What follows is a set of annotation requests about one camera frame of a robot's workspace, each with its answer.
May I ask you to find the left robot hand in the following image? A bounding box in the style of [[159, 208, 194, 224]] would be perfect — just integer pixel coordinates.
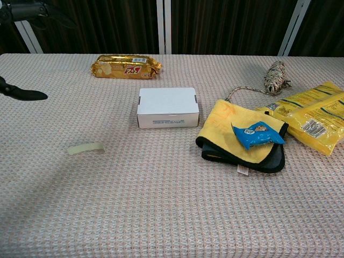
[[0, 0, 77, 102]]

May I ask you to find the white cardboard box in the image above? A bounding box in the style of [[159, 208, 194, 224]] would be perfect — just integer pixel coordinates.
[[136, 87, 200, 130]]

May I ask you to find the gold biscuit packet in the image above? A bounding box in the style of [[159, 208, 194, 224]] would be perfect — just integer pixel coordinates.
[[90, 54, 163, 80]]

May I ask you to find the beige waffle tablecloth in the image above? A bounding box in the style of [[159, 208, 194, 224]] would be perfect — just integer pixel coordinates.
[[0, 53, 344, 258]]

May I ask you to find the yellow towel with black edge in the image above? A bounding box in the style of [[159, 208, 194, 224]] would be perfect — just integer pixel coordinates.
[[195, 98, 290, 173]]

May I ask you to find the dark pleated curtain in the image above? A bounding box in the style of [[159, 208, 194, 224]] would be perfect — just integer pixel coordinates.
[[0, 0, 344, 57]]

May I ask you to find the blue snack packet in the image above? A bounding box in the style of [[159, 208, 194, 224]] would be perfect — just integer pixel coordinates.
[[231, 121, 285, 148]]

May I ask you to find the bundle of braided twine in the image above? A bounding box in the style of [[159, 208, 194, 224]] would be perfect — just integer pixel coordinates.
[[227, 60, 293, 103]]

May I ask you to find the yellow snack bag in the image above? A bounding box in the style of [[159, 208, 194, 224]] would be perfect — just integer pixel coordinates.
[[286, 92, 344, 156], [254, 81, 344, 127]]

